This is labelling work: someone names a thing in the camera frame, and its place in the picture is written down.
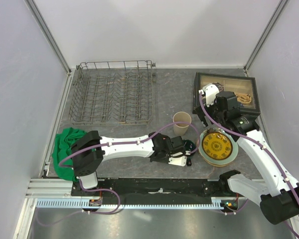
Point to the green cloth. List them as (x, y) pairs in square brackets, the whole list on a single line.
[(62, 149)]

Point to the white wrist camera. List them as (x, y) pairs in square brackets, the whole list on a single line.
[(209, 92), (180, 161)]

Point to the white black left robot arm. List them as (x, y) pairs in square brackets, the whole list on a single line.
[(92, 149)]

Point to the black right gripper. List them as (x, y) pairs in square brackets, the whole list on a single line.
[(200, 110)]

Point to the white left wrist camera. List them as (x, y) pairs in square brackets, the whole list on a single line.
[(180, 161)]

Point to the slotted cable duct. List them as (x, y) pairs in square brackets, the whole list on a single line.
[(214, 204)]

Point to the dark teal mug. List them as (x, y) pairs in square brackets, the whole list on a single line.
[(189, 146)]

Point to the grey wire dish rack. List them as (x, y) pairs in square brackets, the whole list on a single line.
[(112, 93)]

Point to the yellow patterned plate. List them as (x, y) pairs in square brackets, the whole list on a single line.
[(217, 146)]

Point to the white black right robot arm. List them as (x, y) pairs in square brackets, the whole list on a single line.
[(230, 129)]

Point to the beige cup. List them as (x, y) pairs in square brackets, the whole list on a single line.
[(181, 120)]

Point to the black glass-lid display box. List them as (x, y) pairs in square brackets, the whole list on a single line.
[(243, 87)]

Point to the green flower plate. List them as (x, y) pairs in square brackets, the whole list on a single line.
[(216, 130)]

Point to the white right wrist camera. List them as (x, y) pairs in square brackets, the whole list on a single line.
[(209, 92)]

